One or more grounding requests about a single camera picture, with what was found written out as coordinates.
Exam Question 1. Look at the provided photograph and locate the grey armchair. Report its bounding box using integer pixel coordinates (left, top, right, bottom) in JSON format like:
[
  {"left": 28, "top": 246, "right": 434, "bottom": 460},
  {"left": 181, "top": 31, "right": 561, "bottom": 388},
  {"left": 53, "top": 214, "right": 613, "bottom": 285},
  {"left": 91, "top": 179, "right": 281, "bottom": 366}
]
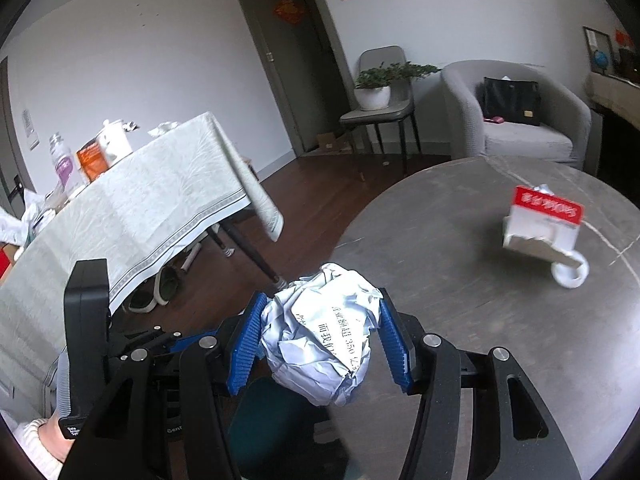
[{"left": 441, "top": 60, "right": 592, "bottom": 171}]

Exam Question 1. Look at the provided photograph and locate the white plastic bag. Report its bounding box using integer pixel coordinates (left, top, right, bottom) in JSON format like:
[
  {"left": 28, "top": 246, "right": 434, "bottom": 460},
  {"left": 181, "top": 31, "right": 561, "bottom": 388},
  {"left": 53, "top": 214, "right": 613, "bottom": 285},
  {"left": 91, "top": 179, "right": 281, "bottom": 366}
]
[{"left": 0, "top": 190, "right": 66, "bottom": 248}]

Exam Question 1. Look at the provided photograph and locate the orange box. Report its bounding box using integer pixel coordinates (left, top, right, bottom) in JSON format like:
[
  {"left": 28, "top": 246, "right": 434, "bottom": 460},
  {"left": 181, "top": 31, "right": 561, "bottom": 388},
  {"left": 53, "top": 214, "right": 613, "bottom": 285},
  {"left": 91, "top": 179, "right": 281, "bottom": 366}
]
[{"left": 76, "top": 141, "right": 110, "bottom": 183}]

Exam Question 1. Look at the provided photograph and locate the white patterned tablecloth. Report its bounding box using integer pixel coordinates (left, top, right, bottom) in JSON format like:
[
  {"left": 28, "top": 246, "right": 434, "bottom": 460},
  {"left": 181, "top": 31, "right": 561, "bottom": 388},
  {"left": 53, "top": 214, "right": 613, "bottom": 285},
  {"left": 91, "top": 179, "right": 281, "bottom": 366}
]
[{"left": 0, "top": 111, "right": 285, "bottom": 401}]

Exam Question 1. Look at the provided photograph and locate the picture frame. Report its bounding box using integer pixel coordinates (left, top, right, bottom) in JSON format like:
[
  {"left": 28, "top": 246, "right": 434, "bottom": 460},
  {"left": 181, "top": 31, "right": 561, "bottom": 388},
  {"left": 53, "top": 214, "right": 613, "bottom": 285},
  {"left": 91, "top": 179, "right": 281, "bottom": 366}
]
[{"left": 582, "top": 26, "right": 615, "bottom": 75}]

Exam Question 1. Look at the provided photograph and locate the black handbag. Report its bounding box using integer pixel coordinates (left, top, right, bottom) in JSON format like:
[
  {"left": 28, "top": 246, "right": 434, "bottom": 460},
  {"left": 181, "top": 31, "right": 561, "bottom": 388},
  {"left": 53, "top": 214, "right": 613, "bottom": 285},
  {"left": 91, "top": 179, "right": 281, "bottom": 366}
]
[{"left": 481, "top": 76, "right": 542, "bottom": 127}]

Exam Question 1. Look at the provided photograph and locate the dark teal trash bin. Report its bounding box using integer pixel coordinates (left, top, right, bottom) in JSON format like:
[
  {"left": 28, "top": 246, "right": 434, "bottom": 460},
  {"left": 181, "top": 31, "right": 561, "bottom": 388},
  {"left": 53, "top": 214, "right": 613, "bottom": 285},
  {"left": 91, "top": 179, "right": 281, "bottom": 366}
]
[{"left": 227, "top": 377, "right": 351, "bottom": 480}]

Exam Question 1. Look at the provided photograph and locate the green and white shoe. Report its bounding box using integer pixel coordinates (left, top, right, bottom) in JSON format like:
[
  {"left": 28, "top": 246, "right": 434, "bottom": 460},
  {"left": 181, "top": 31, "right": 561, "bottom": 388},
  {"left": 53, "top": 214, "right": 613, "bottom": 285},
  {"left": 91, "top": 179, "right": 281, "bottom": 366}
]
[
  {"left": 156, "top": 265, "right": 186, "bottom": 307},
  {"left": 127, "top": 287, "right": 160, "bottom": 314}
]

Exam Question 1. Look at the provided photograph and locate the grey dining chair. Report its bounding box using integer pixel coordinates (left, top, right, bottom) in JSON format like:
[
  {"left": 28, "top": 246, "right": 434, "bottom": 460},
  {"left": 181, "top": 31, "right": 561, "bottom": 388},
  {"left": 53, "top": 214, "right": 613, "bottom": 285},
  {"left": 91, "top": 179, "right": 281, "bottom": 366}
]
[{"left": 340, "top": 46, "right": 422, "bottom": 181}]

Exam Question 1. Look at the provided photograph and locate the grey door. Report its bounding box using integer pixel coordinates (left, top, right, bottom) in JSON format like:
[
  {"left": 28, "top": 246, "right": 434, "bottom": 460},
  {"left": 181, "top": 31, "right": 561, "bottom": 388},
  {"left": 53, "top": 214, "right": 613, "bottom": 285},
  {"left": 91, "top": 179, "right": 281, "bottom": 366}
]
[{"left": 235, "top": 0, "right": 346, "bottom": 158}]

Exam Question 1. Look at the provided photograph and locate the white tape roll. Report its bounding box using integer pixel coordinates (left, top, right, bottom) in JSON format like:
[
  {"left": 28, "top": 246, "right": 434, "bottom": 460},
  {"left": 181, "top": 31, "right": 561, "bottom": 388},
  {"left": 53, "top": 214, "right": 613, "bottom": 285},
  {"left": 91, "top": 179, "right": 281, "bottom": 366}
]
[{"left": 550, "top": 252, "right": 590, "bottom": 289}]

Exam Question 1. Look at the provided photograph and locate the red and white tissue box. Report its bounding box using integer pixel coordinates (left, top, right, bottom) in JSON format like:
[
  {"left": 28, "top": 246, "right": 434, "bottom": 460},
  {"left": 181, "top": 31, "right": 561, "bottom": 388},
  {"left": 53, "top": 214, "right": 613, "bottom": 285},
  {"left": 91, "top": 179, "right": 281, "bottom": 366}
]
[{"left": 501, "top": 184, "right": 586, "bottom": 265}]

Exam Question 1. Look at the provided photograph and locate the clear bottle purple label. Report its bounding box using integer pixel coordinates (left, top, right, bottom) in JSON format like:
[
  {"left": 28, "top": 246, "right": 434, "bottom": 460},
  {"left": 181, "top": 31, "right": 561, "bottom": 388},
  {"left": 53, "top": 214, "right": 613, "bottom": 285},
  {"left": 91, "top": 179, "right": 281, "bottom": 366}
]
[{"left": 48, "top": 132, "right": 86, "bottom": 196}]

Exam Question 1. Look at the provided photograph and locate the red door ornament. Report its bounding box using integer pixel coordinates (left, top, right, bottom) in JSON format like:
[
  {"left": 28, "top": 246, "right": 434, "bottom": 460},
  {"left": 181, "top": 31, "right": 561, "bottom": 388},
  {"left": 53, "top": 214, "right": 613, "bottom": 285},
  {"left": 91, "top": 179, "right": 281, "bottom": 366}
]
[{"left": 273, "top": 0, "right": 306, "bottom": 26}]

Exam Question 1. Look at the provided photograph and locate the potted plant white pot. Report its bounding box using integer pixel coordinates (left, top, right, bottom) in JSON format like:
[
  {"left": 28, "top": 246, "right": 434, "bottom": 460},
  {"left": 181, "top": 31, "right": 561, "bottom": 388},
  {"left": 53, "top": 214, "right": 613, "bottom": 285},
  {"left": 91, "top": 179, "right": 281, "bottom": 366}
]
[{"left": 353, "top": 61, "right": 442, "bottom": 111}]

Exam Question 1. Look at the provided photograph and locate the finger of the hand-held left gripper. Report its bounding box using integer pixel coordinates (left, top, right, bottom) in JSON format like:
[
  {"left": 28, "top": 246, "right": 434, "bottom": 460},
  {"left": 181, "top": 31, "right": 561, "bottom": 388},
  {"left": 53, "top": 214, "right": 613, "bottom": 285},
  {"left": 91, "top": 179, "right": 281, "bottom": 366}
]
[
  {"left": 167, "top": 331, "right": 226, "bottom": 357},
  {"left": 111, "top": 326, "right": 177, "bottom": 348}
]

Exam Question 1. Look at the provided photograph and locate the white kettle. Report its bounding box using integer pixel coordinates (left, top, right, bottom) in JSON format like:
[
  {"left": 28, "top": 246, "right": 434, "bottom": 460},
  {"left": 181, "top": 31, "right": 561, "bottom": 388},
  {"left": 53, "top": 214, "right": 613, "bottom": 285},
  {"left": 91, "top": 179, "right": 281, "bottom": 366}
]
[{"left": 95, "top": 119, "right": 135, "bottom": 167}]

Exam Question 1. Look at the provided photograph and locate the small cardboard box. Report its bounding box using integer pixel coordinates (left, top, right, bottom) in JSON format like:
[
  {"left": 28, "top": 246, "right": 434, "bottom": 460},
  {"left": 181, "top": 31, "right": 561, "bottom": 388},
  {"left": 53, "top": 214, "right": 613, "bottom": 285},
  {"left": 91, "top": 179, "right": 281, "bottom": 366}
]
[{"left": 316, "top": 131, "right": 351, "bottom": 153}]

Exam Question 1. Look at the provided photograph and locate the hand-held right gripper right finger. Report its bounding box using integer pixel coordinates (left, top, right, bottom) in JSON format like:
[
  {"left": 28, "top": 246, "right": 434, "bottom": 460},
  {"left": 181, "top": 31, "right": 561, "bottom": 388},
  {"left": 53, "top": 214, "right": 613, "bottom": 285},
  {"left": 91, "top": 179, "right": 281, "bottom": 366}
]
[{"left": 377, "top": 287, "right": 565, "bottom": 480}]

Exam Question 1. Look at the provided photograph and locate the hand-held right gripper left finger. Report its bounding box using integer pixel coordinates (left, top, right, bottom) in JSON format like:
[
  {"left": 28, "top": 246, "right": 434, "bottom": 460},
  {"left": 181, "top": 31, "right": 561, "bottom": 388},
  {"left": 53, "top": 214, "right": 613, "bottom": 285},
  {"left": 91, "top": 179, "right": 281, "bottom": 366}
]
[{"left": 62, "top": 291, "right": 271, "bottom": 480}]

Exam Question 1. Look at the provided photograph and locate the round grey stone table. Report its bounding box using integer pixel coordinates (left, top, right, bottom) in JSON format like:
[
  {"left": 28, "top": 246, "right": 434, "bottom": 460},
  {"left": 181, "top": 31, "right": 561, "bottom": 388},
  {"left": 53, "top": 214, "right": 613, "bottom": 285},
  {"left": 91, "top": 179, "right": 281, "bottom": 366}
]
[{"left": 325, "top": 156, "right": 640, "bottom": 480}]

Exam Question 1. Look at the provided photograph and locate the white paper ball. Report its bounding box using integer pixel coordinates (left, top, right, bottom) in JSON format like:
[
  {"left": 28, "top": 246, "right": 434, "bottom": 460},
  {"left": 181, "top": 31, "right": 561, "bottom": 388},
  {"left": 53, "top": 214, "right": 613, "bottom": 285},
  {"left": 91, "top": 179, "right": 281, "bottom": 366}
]
[{"left": 260, "top": 262, "right": 383, "bottom": 407}]

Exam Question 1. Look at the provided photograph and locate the white wall switch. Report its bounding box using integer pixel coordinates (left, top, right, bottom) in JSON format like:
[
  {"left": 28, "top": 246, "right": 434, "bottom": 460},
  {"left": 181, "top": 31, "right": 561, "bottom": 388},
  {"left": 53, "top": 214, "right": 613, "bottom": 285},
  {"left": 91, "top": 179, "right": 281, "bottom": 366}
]
[{"left": 22, "top": 110, "right": 40, "bottom": 151}]

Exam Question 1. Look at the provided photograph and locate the person's left forearm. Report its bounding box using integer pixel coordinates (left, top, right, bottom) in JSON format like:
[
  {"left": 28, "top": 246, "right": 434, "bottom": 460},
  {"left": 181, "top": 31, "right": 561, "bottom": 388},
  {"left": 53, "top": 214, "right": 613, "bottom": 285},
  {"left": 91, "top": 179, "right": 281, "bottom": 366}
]
[{"left": 15, "top": 412, "right": 76, "bottom": 480}]

